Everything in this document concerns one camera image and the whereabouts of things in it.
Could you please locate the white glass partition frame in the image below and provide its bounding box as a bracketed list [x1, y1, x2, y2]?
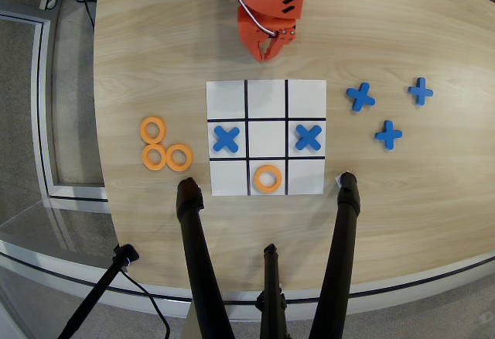
[0, 9, 110, 202]

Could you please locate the white tic-tac-toe grid sheet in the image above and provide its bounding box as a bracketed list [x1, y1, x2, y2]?
[206, 79, 328, 197]

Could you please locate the blue foam cross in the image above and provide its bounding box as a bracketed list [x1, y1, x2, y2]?
[212, 125, 241, 153]
[345, 82, 377, 113]
[408, 77, 435, 107]
[295, 124, 323, 152]
[374, 119, 404, 151]

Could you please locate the slim black stand pole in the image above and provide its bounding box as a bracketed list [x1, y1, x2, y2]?
[56, 243, 140, 339]

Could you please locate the thick black tripod leg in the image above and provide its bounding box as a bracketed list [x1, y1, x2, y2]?
[176, 176, 235, 339]
[308, 171, 362, 339]

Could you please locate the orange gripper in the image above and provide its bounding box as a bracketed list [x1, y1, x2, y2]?
[237, 5, 298, 63]

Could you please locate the white robot wire bundle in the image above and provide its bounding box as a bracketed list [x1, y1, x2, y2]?
[233, 0, 280, 39]

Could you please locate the thin black tripod leg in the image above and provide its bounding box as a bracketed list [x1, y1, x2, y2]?
[254, 243, 289, 339]

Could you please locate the black stand cable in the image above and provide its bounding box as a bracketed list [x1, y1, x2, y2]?
[118, 268, 172, 339]

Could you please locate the orange foam ring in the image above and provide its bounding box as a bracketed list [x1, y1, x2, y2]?
[141, 143, 169, 172]
[139, 116, 168, 146]
[253, 164, 283, 194]
[165, 143, 194, 173]

